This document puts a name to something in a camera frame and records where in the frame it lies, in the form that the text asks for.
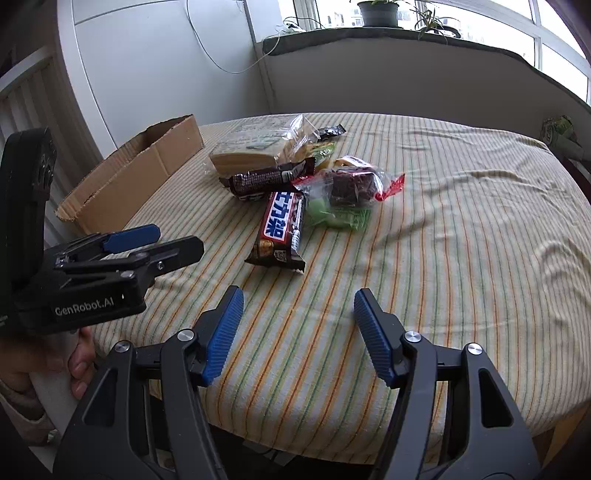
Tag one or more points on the open cardboard box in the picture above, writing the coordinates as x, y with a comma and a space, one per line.
110, 195

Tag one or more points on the pink white candy packet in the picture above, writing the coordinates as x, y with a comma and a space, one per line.
351, 162

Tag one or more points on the clear red-edged snack bag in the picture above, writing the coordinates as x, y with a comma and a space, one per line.
349, 186

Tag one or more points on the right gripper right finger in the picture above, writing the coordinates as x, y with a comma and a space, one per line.
485, 436

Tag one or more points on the green printed bag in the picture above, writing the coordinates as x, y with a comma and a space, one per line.
559, 136

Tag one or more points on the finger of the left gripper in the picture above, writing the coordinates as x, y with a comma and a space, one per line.
99, 245
130, 272

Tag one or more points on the bagged sliced bread loaf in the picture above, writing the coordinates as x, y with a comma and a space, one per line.
263, 142

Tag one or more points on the white cabinet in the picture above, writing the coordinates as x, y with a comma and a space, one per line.
132, 64

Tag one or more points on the small trailing plant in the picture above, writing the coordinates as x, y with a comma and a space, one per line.
429, 23

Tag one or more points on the potted spider plant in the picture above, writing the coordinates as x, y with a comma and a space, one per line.
381, 14

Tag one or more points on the light green candy packet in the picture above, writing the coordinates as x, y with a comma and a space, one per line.
319, 212

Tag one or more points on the small black snack packet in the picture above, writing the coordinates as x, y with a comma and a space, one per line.
329, 132

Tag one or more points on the dark brown chocolate bar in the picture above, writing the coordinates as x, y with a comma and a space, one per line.
256, 184

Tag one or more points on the person's left hand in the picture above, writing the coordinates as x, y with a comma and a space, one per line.
21, 358

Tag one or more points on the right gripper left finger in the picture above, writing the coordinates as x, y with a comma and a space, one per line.
110, 433

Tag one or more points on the green jelly cup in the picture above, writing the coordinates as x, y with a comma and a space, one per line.
321, 152

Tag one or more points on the striped tablecloth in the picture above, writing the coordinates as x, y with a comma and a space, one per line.
488, 242

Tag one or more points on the Snickers chocolate bar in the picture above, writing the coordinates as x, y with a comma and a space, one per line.
278, 242

